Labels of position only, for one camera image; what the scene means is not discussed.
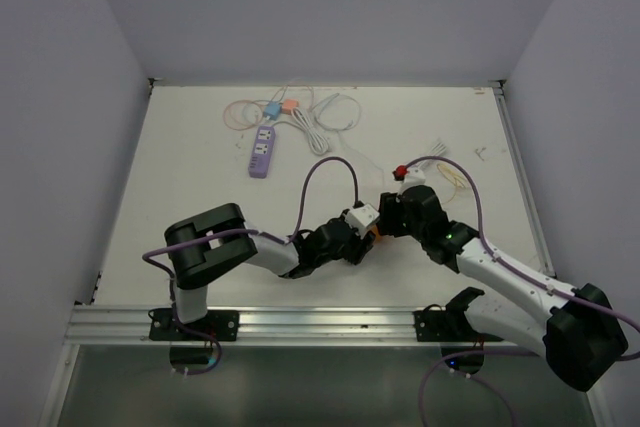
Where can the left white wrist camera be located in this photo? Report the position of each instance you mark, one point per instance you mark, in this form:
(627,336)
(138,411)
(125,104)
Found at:
(362,218)

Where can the pink usb charger plug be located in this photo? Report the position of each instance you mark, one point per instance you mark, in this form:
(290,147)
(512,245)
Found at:
(288,106)

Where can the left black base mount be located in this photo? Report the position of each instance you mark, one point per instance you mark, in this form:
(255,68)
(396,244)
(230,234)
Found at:
(195,325)

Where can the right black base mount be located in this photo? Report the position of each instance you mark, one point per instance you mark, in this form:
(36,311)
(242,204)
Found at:
(448,323)

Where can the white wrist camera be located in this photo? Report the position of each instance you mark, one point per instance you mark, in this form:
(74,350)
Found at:
(408,177)
(362,218)

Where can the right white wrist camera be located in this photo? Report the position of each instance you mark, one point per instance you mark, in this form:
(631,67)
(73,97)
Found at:
(408,177)

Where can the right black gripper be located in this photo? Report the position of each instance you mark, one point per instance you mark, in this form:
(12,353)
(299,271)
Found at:
(389,205)

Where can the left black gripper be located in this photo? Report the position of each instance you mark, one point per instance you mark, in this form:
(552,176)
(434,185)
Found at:
(364,245)

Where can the orange power strip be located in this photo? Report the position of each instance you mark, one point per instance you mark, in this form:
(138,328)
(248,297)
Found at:
(376,234)

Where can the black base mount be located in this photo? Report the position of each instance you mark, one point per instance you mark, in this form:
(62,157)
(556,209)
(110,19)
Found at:
(195,325)
(448,323)

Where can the blue usb charger plug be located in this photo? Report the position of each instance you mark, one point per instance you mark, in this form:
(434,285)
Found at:
(272,110)

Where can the purple power strip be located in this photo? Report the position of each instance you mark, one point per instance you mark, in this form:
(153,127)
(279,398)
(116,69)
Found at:
(261,153)

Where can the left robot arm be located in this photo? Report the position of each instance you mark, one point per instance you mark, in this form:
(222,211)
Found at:
(211,244)

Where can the aluminium front rail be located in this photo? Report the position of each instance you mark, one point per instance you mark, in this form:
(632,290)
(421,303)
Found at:
(320,323)

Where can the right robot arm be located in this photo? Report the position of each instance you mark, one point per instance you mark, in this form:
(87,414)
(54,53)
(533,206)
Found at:
(572,328)

